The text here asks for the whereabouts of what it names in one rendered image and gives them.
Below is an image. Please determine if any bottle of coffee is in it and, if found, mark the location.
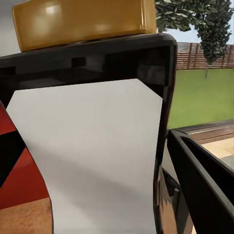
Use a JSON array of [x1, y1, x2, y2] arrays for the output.
[[0, 0, 178, 234]]

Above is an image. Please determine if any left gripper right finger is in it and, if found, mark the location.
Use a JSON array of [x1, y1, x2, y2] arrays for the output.
[[167, 130, 234, 234]]

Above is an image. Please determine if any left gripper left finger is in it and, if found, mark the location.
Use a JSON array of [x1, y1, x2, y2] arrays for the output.
[[0, 131, 25, 188]]

